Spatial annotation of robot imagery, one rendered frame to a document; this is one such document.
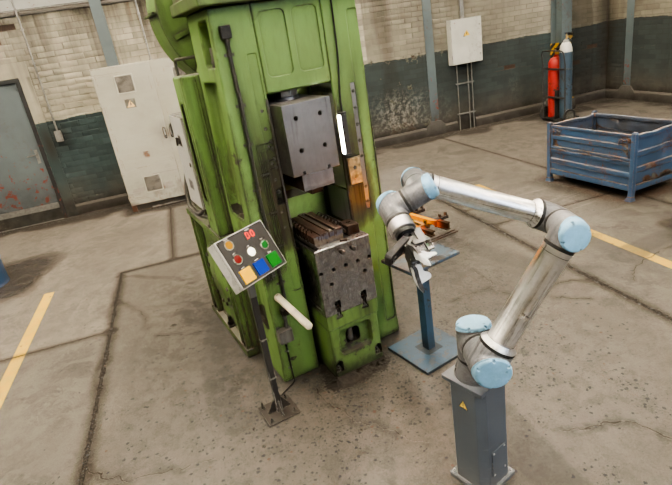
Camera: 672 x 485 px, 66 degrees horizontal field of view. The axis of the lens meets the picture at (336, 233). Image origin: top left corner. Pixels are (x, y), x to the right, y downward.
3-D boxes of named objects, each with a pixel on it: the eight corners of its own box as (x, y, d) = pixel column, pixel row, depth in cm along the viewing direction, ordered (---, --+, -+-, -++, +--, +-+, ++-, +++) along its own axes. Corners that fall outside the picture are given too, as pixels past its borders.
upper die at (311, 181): (335, 182, 304) (332, 167, 300) (304, 191, 296) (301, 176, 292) (304, 171, 339) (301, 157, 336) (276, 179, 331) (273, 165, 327)
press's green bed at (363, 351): (384, 357, 351) (376, 297, 334) (337, 380, 336) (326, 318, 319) (344, 324, 397) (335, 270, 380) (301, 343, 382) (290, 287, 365)
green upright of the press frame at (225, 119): (320, 367, 351) (249, 1, 268) (285, 383, 341) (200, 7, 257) (293, 339, 388) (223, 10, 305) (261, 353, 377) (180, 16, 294)
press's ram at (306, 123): (352, 161, 306) (342, 92, 291) (294, 178, 290) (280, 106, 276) (320, 152, 341) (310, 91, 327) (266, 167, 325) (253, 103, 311)
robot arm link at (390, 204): (393, 183, 181) (369, 199, 183) (408, 208, 173) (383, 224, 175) (402, 197, 188) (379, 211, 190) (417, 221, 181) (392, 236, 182)
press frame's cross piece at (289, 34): (331, 81, 301) (318, -8, 284) (267, 94, 285) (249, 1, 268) (299, 80, 338) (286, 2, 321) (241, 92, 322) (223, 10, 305)
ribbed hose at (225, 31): (294, 312, 324) (234, 23, 263) (282, 317, 321) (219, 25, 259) (291, 310, 328) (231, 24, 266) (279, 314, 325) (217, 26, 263)
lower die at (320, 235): (343, 238, 317) (341, 225, 314) (314, 248, 309) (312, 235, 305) (313, 222, 352) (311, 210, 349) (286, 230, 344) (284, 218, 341)
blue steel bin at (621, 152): (684, 184, 558) (691, 117, 532) (631, 203, 533) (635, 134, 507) (592, 165, 662) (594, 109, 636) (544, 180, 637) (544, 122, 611)
